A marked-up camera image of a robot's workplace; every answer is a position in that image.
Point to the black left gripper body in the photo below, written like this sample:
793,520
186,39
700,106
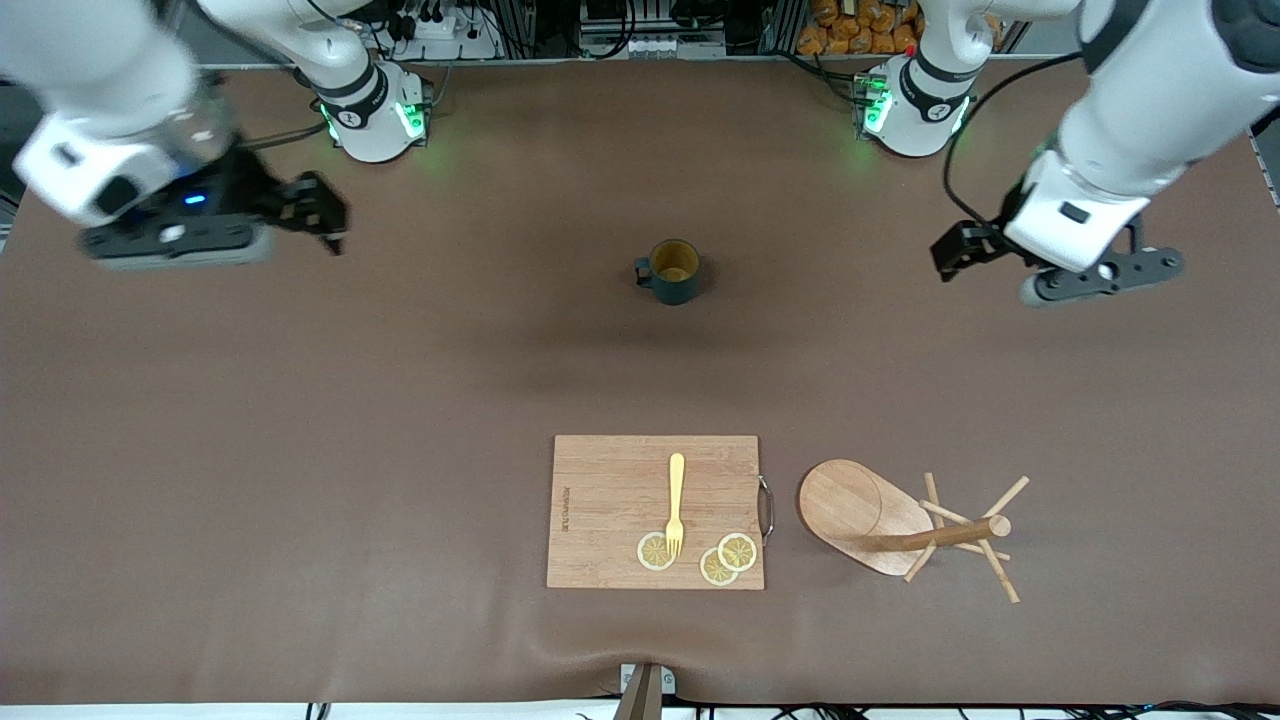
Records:
984,240

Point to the white power strip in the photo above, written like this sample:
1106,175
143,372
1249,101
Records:
440,30

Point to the wooden mug tree rack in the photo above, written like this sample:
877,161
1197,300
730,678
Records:
850,510

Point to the dark green ribbed mug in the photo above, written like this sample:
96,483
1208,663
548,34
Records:
675,288

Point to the grey electronics box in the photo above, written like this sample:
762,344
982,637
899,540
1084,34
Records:
650,45

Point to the orange packaged goods pile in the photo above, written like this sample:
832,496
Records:
850,30

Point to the brown table mat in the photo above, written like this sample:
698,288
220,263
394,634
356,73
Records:
500,380

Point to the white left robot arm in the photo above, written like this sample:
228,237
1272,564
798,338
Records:
1130,130

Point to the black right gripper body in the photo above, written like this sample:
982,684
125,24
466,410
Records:
262,190

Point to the lemon slice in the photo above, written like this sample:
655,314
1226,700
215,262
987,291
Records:
714,572
741,551
650,553

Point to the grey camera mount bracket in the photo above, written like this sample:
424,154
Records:
645,700

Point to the yellow plastic fork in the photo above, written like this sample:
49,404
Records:
677,490

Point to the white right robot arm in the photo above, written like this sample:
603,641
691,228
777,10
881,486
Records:
100,90

